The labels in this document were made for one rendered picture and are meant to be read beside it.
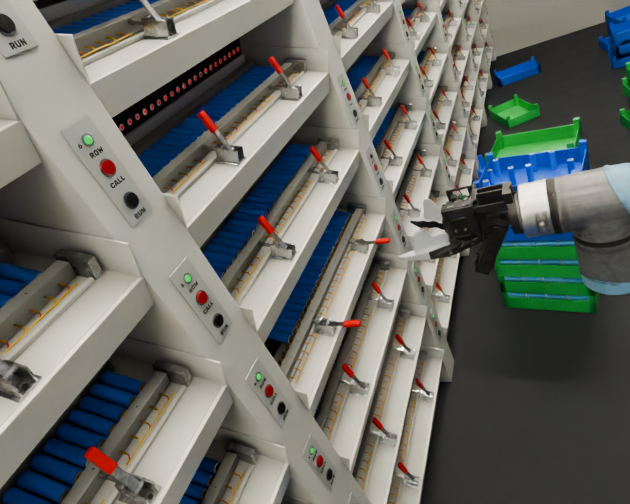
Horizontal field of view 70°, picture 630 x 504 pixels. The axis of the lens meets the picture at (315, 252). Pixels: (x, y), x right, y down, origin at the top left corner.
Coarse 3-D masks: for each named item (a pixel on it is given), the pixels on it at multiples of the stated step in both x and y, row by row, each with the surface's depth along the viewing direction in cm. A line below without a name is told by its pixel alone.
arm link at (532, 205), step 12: (540, 180) 72; (528, 192) 71; (540, 192) 70; (516, 204) 72; (528, 204) 70; (540, 204) 69; (528, 216) 70; (540, 216) 70; (528, 228) 71; (540, 228) 71; (552, 228) 70
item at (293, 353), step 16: (352, 224) 115; (336, 256) 106; (336, 272) 104; (320, 288) 98; (336, 288) 100; (320, 304) 95; (304, 320) 91; (304, 336) 88; (288, 352) 85; (288, 368) 82
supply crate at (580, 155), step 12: (492, 156) 156; (516, 156) 153; (528, 156) 151; (540, 156) 149; (564, 156) 146; (576, 156) 144; (588, 156) 142; (492, 168) 159; (504, 168) 158; (516, 168) 156; (540, 168) 151; (564, 168) 145; (576, 168) 142; (480, 180) 151; (504, 180) 154; (516, 180) 151
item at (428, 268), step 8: (432, 192) 190; (440, 192) 191; (432, 200) 176; (440, 200) 189; (448, 200) 189; (440, 208) 185; (432, 232) 173; (424, 264) 160; (432, 264) 159; (424, 272) 156; (432, 272) 156; (424, 280) 153; (432, 280) 153; (432, 288) 155
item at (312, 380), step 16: (336, 208) 125; (352, 208) 121; (368, 208) 122; (384, 208) 120; (368, 224) 118; (384, 224) 123; (368, 240) 113; (352, 256) 109; (368, 256) 109; (352, 272) 105; (352, 288) 101; (336, 304) 97; (352, 304) 99; (336, 320) 94; (320, 336) 91; (336, 336) 90; (320, 352) 88; (336, 352) 92; (304, 368) 85; (320, 368) 85; (304, 384) 82; (320, 384) 83; (304, 400) 77
